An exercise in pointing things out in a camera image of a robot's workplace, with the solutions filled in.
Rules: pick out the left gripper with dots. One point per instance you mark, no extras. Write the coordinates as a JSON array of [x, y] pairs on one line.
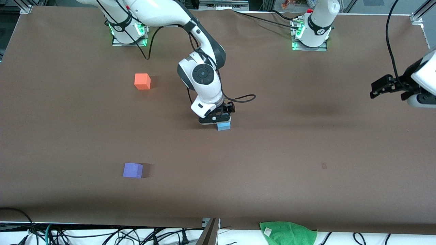
[[399, 85]]

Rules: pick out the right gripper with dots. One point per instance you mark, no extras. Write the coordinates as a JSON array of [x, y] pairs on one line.
[[228, 107]]

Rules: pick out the blue foam block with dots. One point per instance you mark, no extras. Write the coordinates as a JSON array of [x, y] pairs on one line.
[[224, 127]]

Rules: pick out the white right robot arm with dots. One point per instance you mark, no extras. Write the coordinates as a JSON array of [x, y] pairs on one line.
[[202, 73]]

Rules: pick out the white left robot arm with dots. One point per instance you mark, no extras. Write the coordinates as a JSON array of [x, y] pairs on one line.
[[320, 20]]

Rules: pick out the orange foam block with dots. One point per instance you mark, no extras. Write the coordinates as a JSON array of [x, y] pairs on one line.
[[142, 81]]

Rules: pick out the purple foam block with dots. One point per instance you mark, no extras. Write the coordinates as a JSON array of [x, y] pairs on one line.
[[132, 170]]

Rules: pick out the brown table cover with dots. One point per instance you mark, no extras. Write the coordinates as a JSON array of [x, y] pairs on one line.
[[221, 153]]

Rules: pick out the grey metal device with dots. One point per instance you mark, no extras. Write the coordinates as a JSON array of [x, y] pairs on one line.
[[223, 4]]

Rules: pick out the orange toy figure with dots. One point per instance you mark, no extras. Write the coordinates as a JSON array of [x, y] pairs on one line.
[[287, 4]]

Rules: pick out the green towel cloth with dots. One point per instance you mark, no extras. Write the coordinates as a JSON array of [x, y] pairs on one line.
[[287, 234]]

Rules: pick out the aluminium frame corner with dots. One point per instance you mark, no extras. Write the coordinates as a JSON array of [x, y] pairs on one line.
[[419, 13], [24, 7]]

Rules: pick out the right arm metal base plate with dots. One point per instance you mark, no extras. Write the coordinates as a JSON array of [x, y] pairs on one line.
[[117, 42]]

